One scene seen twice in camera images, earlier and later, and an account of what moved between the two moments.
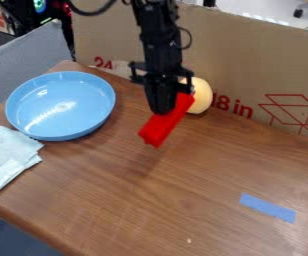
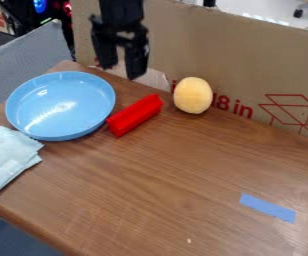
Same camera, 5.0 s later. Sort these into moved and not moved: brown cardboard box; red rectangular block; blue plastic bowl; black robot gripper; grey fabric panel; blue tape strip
Moved: red rectangular block; black robot gripper
Not moved: blue plastic bowl; brown cardboard box; blue tape strip; grey fabric panel
